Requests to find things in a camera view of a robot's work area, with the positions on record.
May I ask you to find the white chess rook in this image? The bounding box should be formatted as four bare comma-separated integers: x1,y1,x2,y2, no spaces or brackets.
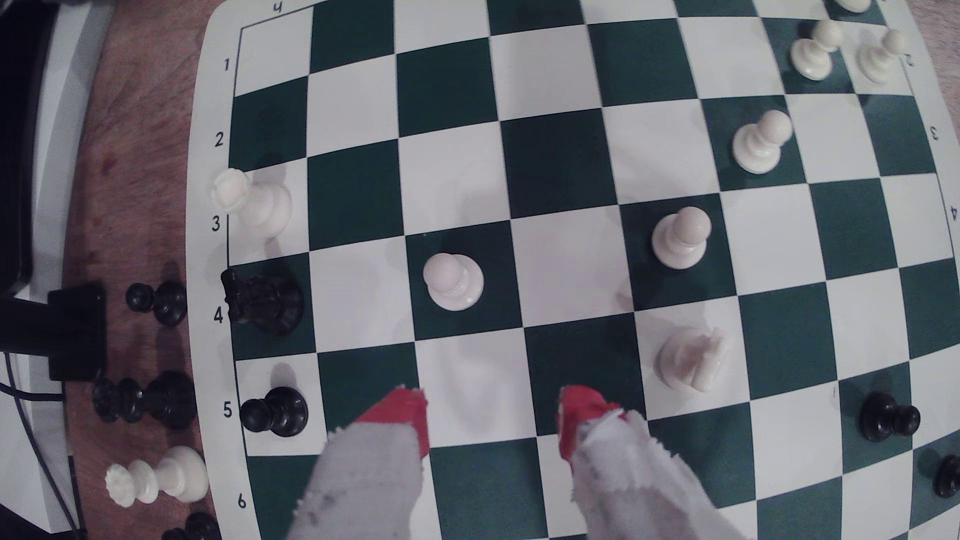
210,166,294,240

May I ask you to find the white chess knight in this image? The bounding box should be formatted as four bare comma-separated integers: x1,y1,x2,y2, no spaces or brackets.
654,326,730,394

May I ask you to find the black chess rook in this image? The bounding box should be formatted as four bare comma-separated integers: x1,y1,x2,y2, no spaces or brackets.
219,267,306,336

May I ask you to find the black clamp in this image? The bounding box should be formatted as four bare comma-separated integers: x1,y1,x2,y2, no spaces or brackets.
0,283,108,382

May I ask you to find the white chess pawn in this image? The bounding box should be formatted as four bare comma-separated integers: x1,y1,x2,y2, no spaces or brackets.
789,19,845,82
732,110,795,175
857,28,910,85
422,252,486,312
651,207,714,271

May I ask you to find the white board strip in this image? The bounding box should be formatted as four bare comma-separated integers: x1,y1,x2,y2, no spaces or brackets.
28,0,117,290

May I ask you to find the black cable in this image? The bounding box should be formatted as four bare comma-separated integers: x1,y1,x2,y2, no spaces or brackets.
0,352,84,537

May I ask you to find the black chess pawn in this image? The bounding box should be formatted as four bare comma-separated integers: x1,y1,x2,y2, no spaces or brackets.
240,386,310,438
858,392,922,444
125,280,189,327

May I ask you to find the green and white chess board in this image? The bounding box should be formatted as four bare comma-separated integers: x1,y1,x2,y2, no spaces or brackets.
183,0,960,540

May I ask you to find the white chess queen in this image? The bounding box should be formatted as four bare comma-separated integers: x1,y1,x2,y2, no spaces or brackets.
105,445,210,508

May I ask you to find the red cloth-wrapped gripper finger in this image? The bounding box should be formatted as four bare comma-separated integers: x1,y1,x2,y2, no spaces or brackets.
558,386,751,540
288,387,430,540

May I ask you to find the tall black chess piece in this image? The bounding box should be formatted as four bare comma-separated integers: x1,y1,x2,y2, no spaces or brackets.
91,371,198,431

